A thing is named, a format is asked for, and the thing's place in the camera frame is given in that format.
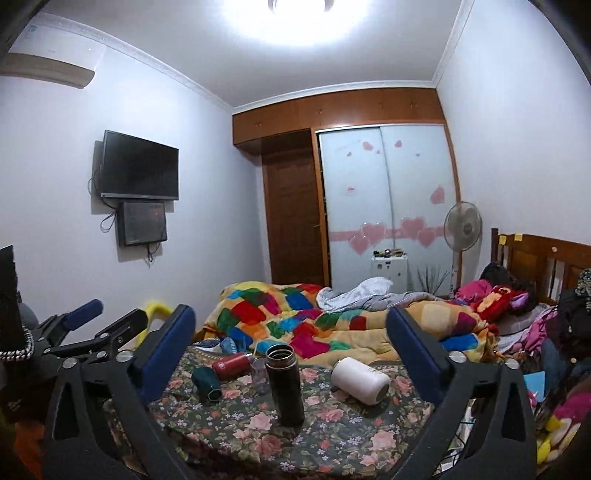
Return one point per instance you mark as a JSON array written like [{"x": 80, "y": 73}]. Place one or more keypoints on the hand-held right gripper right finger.
[{"x": 415, "y": 355}]

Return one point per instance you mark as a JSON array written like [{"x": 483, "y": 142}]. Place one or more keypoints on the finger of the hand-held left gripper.
[
  {"x": 83, "y": 314},
  {"x": 122, "y": 328}
]

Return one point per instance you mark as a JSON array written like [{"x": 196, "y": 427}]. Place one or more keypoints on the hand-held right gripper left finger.
[{"x": 168, "y": 350}]

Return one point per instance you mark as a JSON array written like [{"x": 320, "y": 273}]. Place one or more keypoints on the white cup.
[{"x": 360, "y": 381}]

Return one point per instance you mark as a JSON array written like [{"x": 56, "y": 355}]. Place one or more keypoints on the red cup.
[{"x": 231, "y": 364}]

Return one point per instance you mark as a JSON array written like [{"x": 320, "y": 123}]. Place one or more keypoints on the clear glass cup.
[{"x": 259, "y": 377}]

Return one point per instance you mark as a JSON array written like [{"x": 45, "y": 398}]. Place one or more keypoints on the black thermos cup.
[{"x": 282, "y": 392}]

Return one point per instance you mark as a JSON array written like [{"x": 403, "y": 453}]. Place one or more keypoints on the yellow plastic object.
[{"x": 157, "y": 308}]

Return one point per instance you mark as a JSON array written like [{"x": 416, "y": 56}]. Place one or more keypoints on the blue white cloth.
[{"x": 217, "y": 346}]

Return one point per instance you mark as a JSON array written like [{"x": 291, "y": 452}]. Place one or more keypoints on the dried plant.
[{"x": 431, "y": 281}]

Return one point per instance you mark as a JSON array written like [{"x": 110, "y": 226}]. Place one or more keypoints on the white grey bed sheet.
[{"x": 369, "y": 290}]

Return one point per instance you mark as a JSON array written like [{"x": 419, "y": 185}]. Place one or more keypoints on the small white cabinet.
[{"x": 390, "y": 274}]

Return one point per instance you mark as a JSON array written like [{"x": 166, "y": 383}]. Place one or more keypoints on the pink garment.
[{"x": 473, "y": 290}]

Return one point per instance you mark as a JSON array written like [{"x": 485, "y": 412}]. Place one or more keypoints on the red plush toy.
[{"x": 501, "y": 302}]

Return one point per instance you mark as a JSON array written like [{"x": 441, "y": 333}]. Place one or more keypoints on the floral table cloth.
[{"x": 332, "y": 438}]

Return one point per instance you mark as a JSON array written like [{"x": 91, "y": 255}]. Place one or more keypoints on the colourful patchwork blanket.
[{"x": 300, "y": 323}]

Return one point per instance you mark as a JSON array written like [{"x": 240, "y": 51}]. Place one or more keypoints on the light blue paper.
[{"x": 534, "y": 385}]

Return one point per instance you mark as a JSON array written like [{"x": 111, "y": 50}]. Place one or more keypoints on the white standing fan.
[{"x": 463, "y": 226}]

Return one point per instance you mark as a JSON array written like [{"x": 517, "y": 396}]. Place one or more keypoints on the pile of clothes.
[{"x": 568, "y": 332}]

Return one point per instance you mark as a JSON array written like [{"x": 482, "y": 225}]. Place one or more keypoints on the wooden bed headboard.
[{"x": 540, "y": 258}]

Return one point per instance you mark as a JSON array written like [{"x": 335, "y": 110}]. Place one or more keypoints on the yellow plush toy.
[{"x": 551, "y": 438}]

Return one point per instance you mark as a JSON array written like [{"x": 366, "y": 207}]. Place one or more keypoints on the wooden wardrobe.
[{"x": 351, "y": 194}]

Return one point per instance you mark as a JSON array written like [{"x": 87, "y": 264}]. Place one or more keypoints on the brown wooden door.
[{"x": 293, "y": 212}]

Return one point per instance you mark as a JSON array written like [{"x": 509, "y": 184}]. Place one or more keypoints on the white air conditioner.
[{"x": 55, "y": 55}]

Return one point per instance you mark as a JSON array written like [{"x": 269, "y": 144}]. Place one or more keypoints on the round ceiling lamp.
[{"x": 295, "y": 18}]

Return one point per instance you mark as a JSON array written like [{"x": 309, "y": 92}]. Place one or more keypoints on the small black wall screen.
[{"x": 141, "y": 224}]

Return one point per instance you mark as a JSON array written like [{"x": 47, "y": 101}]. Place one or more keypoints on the wall television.
[{"x": 138, "y": 166}]

